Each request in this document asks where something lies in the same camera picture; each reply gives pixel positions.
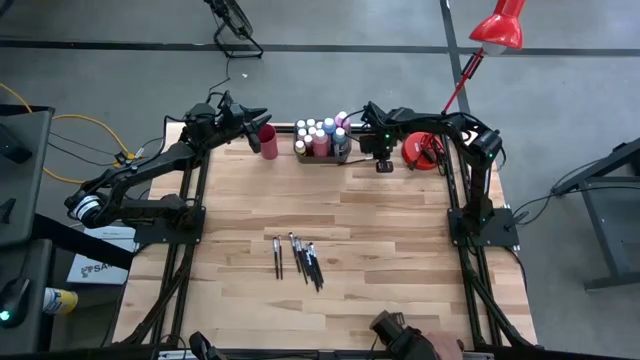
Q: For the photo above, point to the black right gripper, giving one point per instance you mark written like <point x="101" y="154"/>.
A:
<point x="375" y="145"/>

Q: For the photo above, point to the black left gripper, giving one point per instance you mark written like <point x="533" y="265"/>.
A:
<point x="237" y="120"/>

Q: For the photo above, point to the large black paint bottle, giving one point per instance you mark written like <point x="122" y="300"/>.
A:
<point x="340" y="141"/>

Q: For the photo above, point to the large pink paint bottle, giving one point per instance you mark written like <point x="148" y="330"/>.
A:
<point x="342" y="119"/>

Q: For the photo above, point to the large blue paint bottle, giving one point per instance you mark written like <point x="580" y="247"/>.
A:
<point x="329" y="126"/>

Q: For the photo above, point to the small yellow black-striped paint bottle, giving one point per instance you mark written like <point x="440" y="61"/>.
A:
<point x="299" y="146"/>

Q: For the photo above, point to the small orange black-striped paint bottle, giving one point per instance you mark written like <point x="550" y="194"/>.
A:
<point x="311" y="122"/>

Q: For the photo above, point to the large coral red paint bottle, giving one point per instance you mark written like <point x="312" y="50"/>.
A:
<point x="320" y="144"/>

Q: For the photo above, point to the small pink black-striped paint bottle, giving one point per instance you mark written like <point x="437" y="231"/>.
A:
<point x="311" y="131"/>

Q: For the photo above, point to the small red black-striped paint bottle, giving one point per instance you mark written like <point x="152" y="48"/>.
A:
<point x="308" y="143"/>

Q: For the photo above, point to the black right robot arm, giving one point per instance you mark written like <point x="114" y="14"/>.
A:
<point x="450" y="122"/>

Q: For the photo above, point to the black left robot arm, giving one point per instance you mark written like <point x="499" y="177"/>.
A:
<point x="150" y="167"/>

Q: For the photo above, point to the small white-capped paint bottle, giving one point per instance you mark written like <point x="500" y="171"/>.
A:
<point x="300" y="124"/>

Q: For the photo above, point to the small teal paint bottle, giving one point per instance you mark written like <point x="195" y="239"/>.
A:
<point x="301" y="133"/>

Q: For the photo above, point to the red plastic cup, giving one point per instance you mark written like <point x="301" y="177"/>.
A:
<point x="269" y="145"/>

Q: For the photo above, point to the red desk lamp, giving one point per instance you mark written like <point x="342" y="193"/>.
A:
<point x="420" y="152"/>

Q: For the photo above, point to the grey plastic caddy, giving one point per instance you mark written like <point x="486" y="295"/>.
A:
<point x="325" y="160"/>

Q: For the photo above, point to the yellow black power plug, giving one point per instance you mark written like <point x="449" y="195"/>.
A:
<point x="125" y="159"/>

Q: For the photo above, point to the person's hand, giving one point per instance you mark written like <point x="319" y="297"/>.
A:
<point x="447" y="345"/>

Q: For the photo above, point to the black diagonal beam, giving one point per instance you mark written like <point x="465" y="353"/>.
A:
<point x="80" y="242"/>

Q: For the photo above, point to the white printed paper sheet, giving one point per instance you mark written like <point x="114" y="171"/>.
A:
<point x="100" y="270"/>

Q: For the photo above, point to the grey side table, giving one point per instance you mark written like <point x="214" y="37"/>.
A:
<point x="27" y="175"/>

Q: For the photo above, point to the black metal desk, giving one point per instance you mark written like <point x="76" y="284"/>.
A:
<point x="625" y="225"/>

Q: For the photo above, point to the yellow white can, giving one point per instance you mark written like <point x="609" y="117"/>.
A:
<point x="62" y="301"/>

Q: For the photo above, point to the dark grey desk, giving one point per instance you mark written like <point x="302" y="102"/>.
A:
<point x="35" y="270"/>

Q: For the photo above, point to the black computer mouse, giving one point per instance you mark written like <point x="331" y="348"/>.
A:
<point x="15" y="300"/>

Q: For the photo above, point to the black aluminium rig frame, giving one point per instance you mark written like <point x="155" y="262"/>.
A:
<point x="200" y="250"/>

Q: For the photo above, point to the silver aluminium rail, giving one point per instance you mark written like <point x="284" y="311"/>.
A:
<point x="475" y="356"/>
<point x="175" y="355"/>

